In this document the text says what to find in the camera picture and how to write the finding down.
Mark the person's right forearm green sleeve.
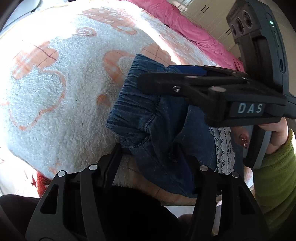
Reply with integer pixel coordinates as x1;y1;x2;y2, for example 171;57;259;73
252;128;296;235

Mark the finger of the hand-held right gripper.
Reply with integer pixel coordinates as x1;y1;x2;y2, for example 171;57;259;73
168;65;250;80
138;73;247;106

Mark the red fuzzy cloth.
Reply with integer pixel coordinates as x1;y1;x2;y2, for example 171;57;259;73
34;173;53;198

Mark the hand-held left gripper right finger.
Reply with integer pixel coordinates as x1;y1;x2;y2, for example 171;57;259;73
184;154;271;241

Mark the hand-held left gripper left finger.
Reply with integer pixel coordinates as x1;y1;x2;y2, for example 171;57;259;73
25;142;123;241

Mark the white orange fleece blanket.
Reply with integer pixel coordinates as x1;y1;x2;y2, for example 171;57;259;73
0;0;223;207

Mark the cream wardrobe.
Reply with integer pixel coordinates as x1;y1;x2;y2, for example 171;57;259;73
171;0;245;58

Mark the blue denim pants lace hem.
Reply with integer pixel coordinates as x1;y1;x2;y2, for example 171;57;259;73
106;54;246;199

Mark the person's right hand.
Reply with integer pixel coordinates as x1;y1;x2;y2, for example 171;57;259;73
237;117;289;155

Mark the pink duvet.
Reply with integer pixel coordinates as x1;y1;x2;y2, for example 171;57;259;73
129;0;246;73

